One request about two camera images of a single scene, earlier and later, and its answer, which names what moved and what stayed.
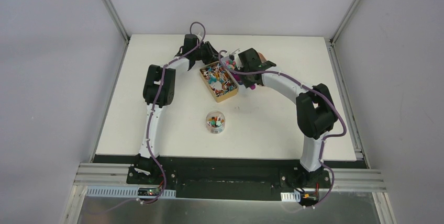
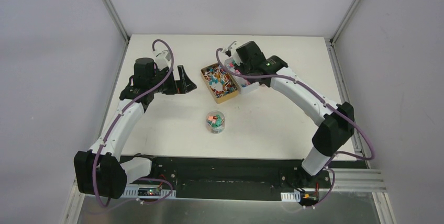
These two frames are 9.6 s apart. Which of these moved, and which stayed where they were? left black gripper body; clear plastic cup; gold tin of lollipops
Moved: left black gripper body
Stayed: clear plastic cup; gold tin of lollipops
